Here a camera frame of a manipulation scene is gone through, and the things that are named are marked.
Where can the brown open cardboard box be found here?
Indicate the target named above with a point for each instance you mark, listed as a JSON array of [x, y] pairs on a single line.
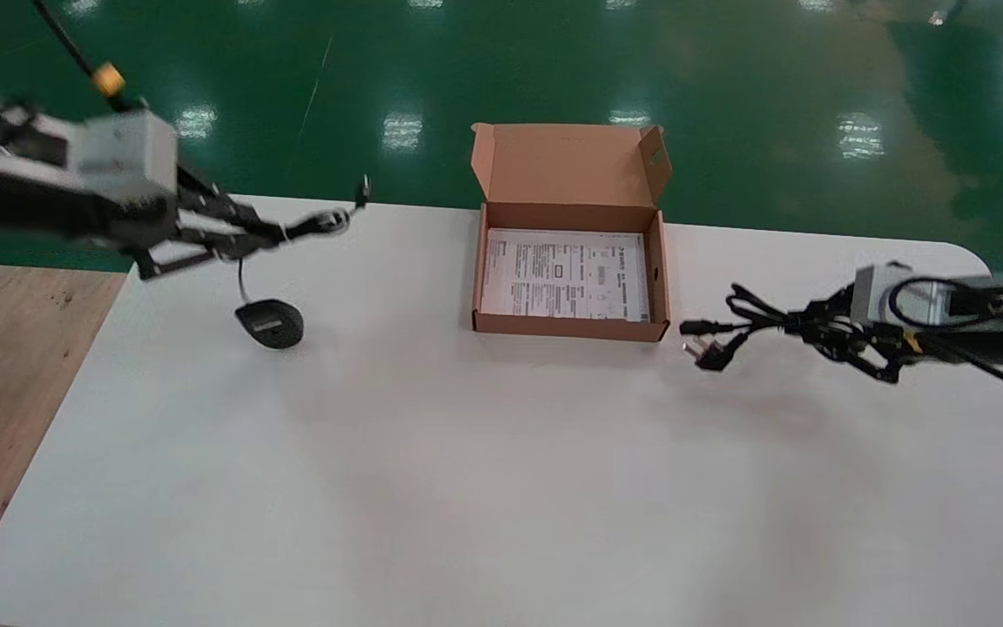
[[567, 165]]

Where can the right wrist grey camera box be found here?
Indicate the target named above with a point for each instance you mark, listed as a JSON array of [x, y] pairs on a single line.
[[871, 296]]

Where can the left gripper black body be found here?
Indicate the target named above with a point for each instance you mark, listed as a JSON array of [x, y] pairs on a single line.
[[131, 225]]

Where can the left wrist grey camera box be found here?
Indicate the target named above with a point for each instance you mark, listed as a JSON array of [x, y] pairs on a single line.
[[127, 152]]

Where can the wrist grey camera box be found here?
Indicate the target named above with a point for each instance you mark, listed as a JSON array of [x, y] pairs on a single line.
[[127, 152], [871, 296]]

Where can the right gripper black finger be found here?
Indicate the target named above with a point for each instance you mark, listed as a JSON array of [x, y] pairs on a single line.
[[867, 355], [828, 315]]

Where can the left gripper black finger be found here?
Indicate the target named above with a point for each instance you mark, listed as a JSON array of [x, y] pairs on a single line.
[[188, 258], [227, 213]]

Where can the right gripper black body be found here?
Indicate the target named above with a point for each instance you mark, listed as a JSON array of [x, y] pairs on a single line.
[[954, 347]]

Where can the printed white paper sheet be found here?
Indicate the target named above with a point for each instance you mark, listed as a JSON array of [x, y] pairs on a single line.
[[564, 274]]

